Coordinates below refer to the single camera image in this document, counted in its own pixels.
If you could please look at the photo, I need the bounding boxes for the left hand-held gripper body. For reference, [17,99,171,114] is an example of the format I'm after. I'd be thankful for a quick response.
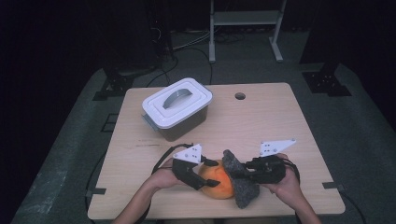
[171,143,207,191]

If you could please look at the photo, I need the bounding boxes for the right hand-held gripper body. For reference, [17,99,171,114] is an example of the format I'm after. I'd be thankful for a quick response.
[245,138,298,185]

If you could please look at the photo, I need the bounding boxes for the orange plush toy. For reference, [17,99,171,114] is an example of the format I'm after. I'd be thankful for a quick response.
[197,159,236,201]

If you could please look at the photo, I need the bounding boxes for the grey fuzzy cloth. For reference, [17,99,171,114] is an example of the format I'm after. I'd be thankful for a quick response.
[221,148,262,210]

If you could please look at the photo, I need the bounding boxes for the brown transparent storage box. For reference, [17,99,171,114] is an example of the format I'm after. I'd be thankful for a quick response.
[143,105,209,143]

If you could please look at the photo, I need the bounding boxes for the person's right hand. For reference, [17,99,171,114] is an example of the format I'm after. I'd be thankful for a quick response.
[263,152,302,208]

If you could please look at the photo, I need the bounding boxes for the person's left hand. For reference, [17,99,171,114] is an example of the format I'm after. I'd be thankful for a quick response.
[150,157,189,191]

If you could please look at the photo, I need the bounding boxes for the black tape square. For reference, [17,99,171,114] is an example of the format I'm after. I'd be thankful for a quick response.
[100,113,120,133]

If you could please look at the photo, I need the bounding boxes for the black stand with crossed feet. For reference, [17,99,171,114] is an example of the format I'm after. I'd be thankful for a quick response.
[92,59,158,102]

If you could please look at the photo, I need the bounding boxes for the black stand base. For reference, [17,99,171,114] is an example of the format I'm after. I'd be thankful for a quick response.
[301,61,353,98]

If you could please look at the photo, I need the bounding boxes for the white metal stand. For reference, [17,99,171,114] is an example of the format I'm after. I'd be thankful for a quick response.
[208,0,289,64]

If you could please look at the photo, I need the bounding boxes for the left hand-held gripper cable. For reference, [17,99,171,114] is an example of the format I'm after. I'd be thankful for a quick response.
[150,142,194,175]

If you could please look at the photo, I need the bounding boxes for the hand-held gripper cable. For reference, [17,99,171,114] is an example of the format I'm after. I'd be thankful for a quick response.
[150,142,194,175]
[281,156,302,189]

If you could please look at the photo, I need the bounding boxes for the right hand-held gripper cable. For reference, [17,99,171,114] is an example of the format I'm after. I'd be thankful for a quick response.
[281,156,302,189]

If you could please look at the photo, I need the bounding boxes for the black floor cable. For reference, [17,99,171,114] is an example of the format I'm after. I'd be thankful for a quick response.
[145,46,215,89]

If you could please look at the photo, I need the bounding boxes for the black cable beside table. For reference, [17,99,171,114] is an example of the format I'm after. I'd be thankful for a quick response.
[84,150,107,224]

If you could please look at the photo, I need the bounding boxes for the white floor cables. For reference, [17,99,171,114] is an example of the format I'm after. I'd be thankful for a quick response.
[172,29,213,51]

